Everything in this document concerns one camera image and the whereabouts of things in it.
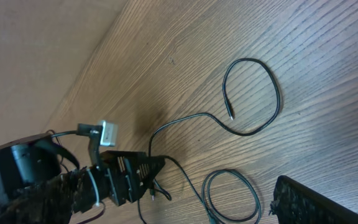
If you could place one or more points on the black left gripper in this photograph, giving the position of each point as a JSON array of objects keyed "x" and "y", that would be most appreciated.
[{"x": 130, "y": 174}]

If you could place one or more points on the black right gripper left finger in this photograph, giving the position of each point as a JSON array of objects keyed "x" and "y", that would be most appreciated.
[{"x": 49, "y": 202}]

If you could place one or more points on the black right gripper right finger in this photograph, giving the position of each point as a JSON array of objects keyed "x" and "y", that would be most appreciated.
[{"x": 295, "y": 203}]

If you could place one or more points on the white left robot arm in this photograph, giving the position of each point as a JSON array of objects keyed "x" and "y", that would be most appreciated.
[{"x": 30, "y": 166}]

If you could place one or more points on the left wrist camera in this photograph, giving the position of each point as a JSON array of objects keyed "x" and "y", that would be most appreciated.
[{"x": 104, "y": 132}]

